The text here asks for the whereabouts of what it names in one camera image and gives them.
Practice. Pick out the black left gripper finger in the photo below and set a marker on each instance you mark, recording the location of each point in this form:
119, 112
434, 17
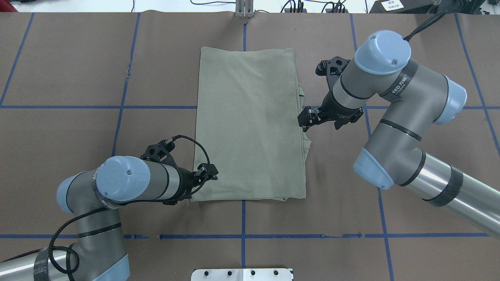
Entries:
206, 172

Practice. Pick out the olive green long-sleeve shirt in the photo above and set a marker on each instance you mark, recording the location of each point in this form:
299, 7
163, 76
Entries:
247, 120

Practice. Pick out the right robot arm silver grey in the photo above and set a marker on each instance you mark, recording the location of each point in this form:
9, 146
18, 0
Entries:
419, 97

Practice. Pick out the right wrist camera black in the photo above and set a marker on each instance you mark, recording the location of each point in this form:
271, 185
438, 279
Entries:
331, 69

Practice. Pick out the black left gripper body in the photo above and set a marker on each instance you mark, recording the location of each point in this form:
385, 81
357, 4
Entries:
187, 182

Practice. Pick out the black box with white label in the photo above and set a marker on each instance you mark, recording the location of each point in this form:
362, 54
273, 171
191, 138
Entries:
403, 6

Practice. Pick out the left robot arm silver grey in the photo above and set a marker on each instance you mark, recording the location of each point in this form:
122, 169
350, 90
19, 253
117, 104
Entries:
91, 246

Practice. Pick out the grey aluminium camera post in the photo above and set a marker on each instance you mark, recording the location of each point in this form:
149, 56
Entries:
244, 8

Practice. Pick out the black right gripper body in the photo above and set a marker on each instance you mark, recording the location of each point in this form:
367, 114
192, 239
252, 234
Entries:
330, 108

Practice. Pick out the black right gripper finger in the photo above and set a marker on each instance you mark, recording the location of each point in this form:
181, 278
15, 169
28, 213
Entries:
308, 117

